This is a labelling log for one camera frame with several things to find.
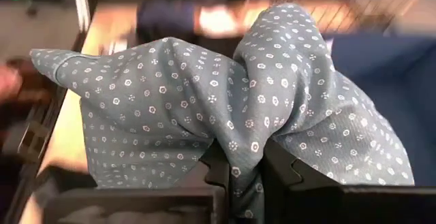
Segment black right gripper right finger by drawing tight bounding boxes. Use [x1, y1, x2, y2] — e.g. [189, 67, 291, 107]
[264, 138, 436, 224]

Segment navy white-striped fabric bin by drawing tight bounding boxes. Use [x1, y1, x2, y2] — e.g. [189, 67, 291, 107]
[322, 33, 436, 187]

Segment grey-blue white-patterned cloth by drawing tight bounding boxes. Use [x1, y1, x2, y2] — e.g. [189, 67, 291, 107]
[29, 2, 416, 224]

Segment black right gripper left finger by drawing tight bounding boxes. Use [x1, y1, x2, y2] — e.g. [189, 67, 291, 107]
[43, 138, 231, 224]

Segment black aluminium table frame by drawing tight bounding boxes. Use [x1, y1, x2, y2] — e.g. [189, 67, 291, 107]
[0, 29, 89, 224]

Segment metal wire basket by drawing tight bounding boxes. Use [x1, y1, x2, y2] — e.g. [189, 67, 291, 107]
[265, 0, 420, 34]

